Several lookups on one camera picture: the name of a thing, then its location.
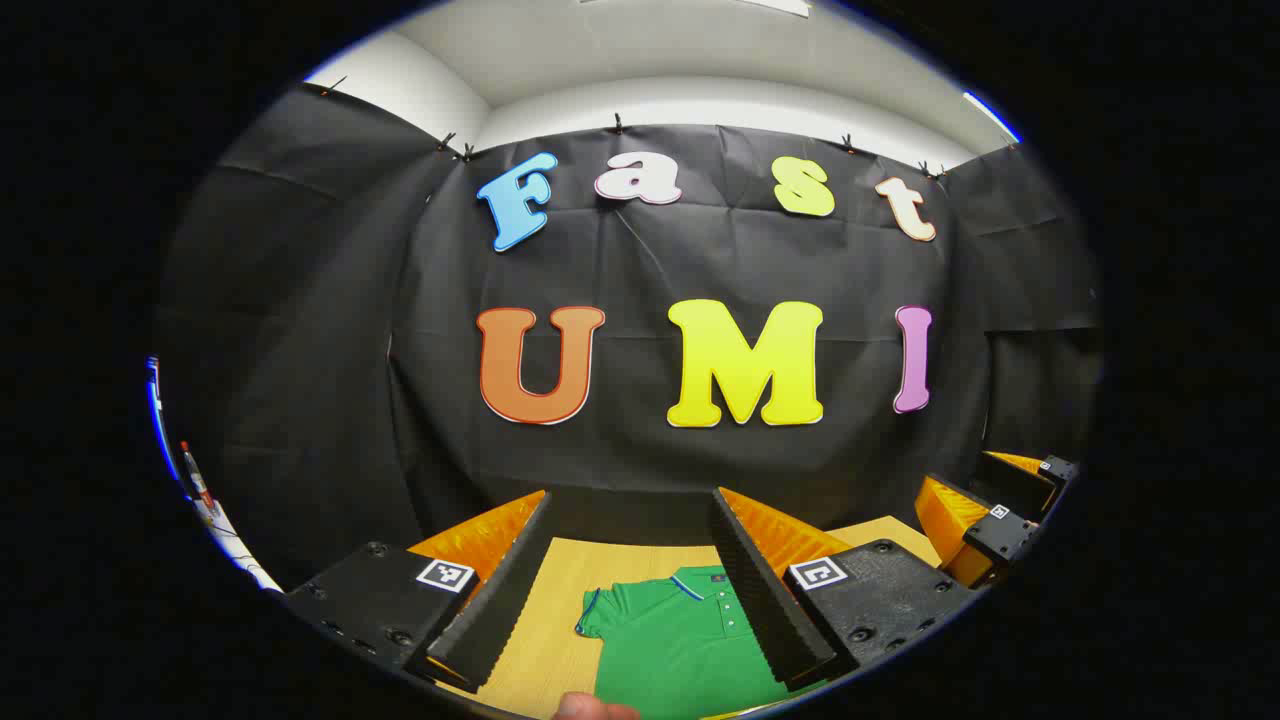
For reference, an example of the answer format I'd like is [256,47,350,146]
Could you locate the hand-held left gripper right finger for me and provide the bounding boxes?
[710,487,986,694]

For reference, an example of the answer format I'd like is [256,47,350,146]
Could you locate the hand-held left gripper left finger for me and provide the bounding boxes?
[283,489,556,694]

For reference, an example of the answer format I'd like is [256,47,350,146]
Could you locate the green T-shirt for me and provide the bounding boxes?
[575,566,826,720]

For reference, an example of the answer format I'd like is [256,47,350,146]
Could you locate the white side desk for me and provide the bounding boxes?
[195,490,286,593]

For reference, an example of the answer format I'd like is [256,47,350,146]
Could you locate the plastic bottle with red label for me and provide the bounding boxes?
[180,440,216,511]

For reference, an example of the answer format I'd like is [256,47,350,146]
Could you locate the computer monitor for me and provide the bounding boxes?
[145,355,186,496]

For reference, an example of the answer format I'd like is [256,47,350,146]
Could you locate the row of black clips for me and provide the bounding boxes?
[320,75,951,183]

